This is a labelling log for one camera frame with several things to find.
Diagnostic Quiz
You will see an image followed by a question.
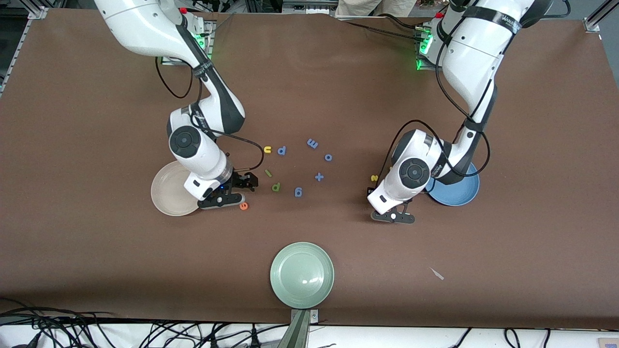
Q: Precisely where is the blue round plate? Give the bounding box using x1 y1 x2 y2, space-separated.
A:
425 162 480 207

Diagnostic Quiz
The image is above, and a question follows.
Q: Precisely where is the beige brown round plate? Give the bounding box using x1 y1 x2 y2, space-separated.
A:
150 160 202 217

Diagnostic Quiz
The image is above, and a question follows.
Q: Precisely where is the pale green round plate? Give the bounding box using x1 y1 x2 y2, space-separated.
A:
269 242 335 309

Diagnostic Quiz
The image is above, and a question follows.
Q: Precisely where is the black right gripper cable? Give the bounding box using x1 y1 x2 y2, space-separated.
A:
203 127 265 171

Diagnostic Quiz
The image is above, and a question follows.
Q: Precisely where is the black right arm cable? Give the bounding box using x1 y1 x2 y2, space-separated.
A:
155 56 195 100

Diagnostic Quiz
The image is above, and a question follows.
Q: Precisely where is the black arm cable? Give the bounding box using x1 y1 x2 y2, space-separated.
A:
386 29 492 187
155 56 195 100

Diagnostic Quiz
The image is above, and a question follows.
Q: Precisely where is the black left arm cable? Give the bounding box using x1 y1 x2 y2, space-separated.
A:
386 29 492 187

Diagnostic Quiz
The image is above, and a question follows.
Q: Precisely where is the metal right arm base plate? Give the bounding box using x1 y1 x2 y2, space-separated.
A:
161 19 216 66

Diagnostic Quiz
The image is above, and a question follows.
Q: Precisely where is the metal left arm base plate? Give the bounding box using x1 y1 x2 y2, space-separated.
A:
415 24 442 72

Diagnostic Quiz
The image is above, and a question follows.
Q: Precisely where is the grey metal camera mount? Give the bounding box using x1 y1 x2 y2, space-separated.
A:
278 309 320 348

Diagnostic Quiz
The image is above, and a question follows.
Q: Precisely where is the black table cable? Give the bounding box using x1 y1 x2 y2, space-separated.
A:
339 18 420 41
382 13 420 31

